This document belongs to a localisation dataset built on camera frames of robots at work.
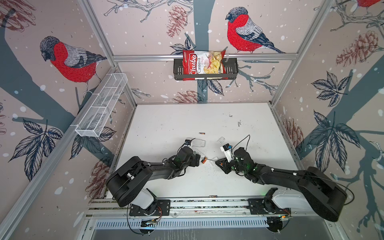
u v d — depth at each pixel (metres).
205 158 0.90
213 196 0.78
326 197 0.42
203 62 0.88
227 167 0.75
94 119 0.73
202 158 0.90
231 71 0.93
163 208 0.73
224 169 0.78
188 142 0.80
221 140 0.99
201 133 1.04
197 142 0.98
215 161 0.85
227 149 0.76
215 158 0.91
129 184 0.44
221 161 0.79
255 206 0.73
